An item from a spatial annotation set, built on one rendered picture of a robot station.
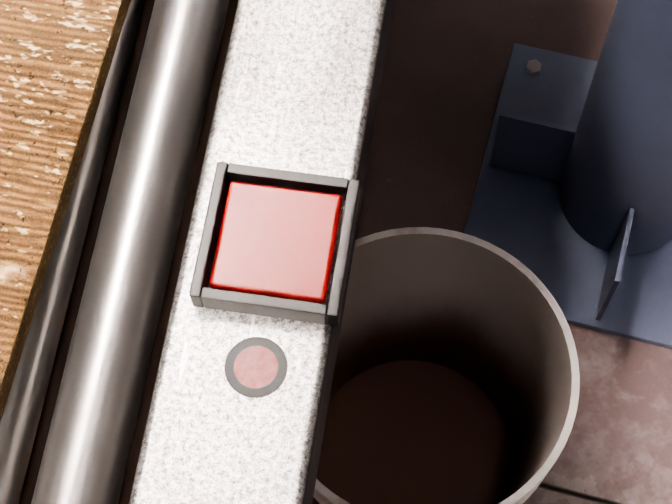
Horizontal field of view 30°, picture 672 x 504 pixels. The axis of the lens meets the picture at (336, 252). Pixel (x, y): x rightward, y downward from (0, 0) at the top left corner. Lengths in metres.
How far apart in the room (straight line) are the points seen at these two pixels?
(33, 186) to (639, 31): 0.73
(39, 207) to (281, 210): 0.12
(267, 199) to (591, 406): 0.99
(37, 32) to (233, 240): 0.16
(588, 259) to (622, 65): 0.40
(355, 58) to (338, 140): 0.05
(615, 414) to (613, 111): 0.41
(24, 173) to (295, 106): 0.15
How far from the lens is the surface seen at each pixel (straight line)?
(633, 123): 1.37
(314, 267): 0.64
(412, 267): 1.32
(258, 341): 0.64
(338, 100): 0.69
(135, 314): 0.65
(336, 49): 0.71
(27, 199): 0.67
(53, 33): 0.71
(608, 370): 1.61
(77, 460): 0.63
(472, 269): 1.30
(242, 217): 0.65
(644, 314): 1.63
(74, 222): 0.68
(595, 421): 1.59
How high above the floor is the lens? 1.52
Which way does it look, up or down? 68 degrees down
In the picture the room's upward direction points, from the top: 4 degrees counter-clockwise
